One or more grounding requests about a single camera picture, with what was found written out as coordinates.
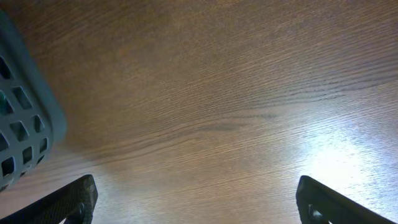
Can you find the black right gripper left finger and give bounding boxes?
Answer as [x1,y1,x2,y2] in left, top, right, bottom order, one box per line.
[1,174,98,224]

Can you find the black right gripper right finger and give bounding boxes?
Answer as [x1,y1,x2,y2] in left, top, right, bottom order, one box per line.
[295,175,394,224]

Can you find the grey plastic lattice basket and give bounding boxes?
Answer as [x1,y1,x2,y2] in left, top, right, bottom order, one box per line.
[1,12,67,190]

